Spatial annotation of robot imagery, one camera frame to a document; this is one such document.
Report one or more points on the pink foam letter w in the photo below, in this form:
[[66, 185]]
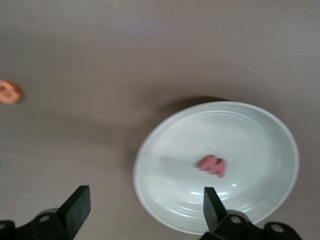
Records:
[[212, 167]]

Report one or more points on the beige plate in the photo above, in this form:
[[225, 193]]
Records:
[[250, 140]]

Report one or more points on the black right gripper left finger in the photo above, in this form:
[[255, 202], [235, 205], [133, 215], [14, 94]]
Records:
[[65, 222]]

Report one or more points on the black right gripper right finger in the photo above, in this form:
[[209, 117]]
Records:
[[225, 225]]

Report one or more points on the orange letter O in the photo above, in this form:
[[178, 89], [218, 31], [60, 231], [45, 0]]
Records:
[[12, 92]]

